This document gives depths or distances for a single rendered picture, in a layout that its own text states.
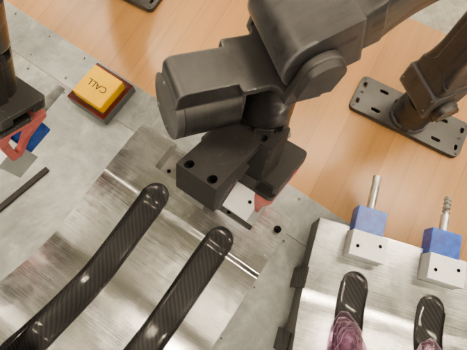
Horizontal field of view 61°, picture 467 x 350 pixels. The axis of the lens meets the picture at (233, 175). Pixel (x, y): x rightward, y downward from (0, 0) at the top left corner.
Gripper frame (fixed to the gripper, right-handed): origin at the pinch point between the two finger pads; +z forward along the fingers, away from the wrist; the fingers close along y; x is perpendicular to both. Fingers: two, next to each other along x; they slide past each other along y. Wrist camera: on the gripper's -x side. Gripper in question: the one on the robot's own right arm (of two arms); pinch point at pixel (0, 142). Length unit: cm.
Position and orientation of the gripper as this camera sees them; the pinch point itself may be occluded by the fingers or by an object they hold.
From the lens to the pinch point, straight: 57.6
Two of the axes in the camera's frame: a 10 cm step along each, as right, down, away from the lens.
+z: -2.8, 6.1, 7.4
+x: 4.8, -5.7, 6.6
